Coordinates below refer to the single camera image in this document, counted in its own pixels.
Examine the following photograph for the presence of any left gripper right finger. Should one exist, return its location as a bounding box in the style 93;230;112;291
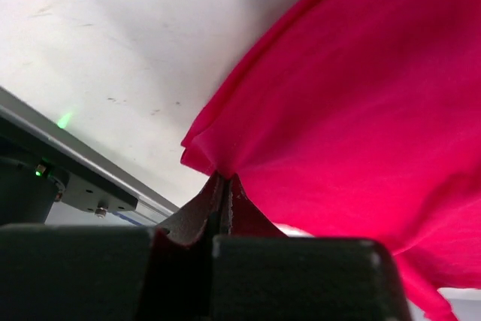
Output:
210;177;411;320

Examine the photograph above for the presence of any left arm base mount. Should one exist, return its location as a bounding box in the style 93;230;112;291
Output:
1;115;138;225

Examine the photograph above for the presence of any aluminium table frame rail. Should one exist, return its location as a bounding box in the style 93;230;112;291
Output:
1;89;178;226

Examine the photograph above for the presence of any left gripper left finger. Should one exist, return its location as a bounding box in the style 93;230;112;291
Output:
1;174;225;320

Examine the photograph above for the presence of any red t-shirt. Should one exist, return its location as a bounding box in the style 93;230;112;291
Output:
181;0;480;320

